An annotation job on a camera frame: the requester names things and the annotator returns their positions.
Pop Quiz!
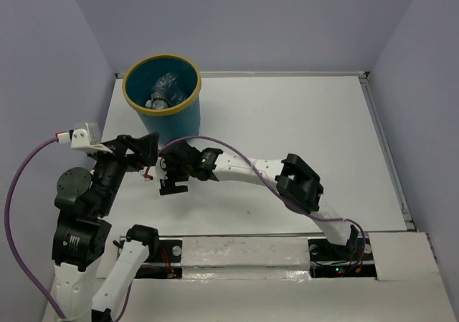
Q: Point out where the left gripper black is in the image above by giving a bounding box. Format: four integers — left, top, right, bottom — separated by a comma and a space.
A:
91, 128, 161, 212

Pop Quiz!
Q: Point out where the large crushed clear bottle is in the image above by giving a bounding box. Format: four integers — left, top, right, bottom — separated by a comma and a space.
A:
145, 72, 188, 110

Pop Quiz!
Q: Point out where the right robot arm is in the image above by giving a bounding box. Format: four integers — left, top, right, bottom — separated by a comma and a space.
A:
155, 141, 364, 259

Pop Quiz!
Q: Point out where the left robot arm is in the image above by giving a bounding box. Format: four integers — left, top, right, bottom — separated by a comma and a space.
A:
52, 128, 159, 321

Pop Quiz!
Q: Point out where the teal bin with yellow rim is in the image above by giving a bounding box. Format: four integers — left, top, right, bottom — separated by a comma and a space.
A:
122, 54, 202, 144

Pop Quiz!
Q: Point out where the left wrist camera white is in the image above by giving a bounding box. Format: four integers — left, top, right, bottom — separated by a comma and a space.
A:
55, 122, 101, 153

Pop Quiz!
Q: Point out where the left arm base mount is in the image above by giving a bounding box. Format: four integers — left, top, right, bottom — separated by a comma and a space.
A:
135, 239, 183, 280

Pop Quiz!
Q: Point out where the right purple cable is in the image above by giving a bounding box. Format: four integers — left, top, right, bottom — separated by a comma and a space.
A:
157, 136, 367, 265

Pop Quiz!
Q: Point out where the purple cable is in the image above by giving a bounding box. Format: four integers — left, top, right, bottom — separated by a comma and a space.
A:
157, 136, 367, 265
6, 138, 132, 319

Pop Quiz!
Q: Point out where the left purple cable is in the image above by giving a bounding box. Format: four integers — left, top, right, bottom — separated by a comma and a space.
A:
6, 138, 132, 319

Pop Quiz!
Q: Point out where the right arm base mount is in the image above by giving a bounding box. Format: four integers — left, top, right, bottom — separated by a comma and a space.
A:
308, 237, 377, 279

